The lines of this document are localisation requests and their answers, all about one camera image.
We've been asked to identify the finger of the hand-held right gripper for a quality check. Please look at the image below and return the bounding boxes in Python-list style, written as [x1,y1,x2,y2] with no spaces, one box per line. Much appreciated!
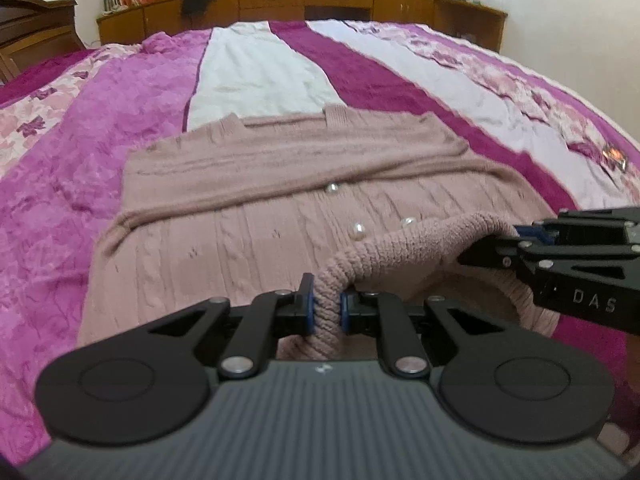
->
[457,232,553,281]
[515,219,562,244]

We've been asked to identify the person's right forearm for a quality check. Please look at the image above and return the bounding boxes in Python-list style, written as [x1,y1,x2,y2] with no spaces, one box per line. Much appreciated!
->
[612,345,640,461]

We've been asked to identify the dark wooden headboard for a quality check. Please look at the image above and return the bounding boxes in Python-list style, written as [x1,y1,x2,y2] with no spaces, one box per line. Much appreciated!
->
[0,0,86,86]

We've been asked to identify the pink knit sweater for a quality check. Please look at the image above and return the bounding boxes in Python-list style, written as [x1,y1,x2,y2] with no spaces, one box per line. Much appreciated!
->
[77,105,561,361]

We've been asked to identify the purple striped floral bedspread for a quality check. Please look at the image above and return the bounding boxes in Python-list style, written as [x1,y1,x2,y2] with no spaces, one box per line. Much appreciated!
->
[0,20,640,466]

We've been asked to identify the long wooden cabinet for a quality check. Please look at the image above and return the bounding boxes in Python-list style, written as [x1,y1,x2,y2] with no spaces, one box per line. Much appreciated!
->
[96,0,508,53]

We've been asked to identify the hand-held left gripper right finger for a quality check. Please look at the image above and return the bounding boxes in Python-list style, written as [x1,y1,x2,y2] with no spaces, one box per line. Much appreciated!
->
[339,289,506,378]

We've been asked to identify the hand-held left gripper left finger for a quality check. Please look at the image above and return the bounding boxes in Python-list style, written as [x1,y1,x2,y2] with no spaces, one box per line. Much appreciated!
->
[147,274,317,380]

